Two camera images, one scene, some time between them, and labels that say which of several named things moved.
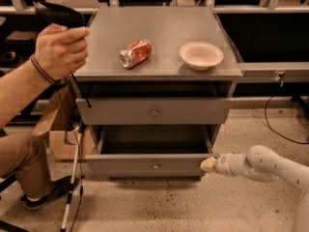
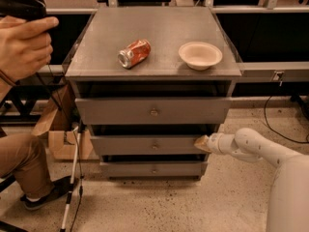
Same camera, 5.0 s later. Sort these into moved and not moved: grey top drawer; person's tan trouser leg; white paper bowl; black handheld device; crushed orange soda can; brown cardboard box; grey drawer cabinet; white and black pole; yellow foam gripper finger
Moved: yellow foam gripper finger; black handheld device
Not moved: person's tan trouser leg; grey drawer cabinet; white paper bowl; crushed orange soda can; brown cardboard box; white and black pole; grey top drawer
